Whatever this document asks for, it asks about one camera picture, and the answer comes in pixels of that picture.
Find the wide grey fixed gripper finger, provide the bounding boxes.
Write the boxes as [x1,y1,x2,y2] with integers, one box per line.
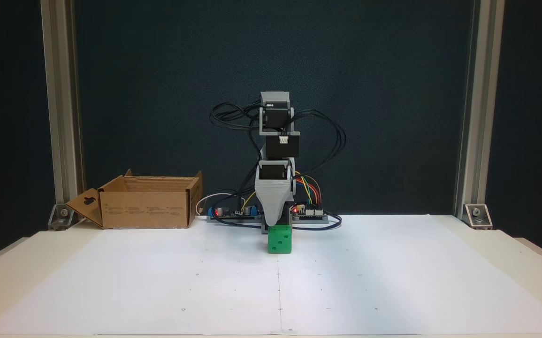
[255,184,295,227]

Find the green die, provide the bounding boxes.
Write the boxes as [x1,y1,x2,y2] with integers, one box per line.
[268,224,293,254]

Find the circuit board with red LED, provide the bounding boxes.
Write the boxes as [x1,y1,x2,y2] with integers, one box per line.
[291,205,329,223]

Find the circuit board with blue parts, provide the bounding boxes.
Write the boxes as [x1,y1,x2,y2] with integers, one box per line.
[206,205,265,223]

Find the open cardboard box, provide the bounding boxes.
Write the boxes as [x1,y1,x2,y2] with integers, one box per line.
[67,169,204,230]

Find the white paper sheet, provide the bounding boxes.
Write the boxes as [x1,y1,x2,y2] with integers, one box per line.
[0,215,542,337]

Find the coloured jumper wires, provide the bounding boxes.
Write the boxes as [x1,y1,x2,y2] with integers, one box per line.
[295,171,323,208]

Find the dark cable on table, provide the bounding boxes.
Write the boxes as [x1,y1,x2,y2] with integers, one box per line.
[214,214,343,232]

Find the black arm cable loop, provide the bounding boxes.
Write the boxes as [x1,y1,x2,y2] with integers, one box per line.
[209,100,265,155]
[293,109,347,178]

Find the white cable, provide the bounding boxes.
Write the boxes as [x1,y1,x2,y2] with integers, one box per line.
[196,192,235,217]

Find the metal corner bracket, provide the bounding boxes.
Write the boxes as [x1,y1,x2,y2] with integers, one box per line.
[48,203,76,230]
[464,203,493,230]

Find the aluminium frame post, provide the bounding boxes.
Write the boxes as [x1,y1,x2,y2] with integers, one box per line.
[454,0,506,221]
[40,0,84,221]

